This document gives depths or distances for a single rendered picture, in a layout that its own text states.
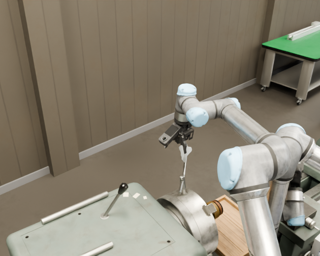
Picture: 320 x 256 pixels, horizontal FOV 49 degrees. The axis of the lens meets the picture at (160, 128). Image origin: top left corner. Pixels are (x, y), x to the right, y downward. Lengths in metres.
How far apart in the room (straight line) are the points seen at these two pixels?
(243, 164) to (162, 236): 0.49
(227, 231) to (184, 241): 0.60
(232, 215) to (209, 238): 0.49
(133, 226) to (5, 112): 2.19
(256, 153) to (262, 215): 0.17
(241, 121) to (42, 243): 0.83
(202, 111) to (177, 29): 2.94
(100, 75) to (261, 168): 2.82
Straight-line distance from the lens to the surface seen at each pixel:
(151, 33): 3.97
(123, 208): 1.47
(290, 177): 1.45
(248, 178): 1.03
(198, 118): 1.34
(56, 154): 3.63
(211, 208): 1.57
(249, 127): 1.24
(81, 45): 3.48
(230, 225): 1.95
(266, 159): 1.06
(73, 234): 1.40
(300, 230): 1.97
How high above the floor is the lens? 2.26
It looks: 31 degrees down
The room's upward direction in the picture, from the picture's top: 1 degrees clockwise
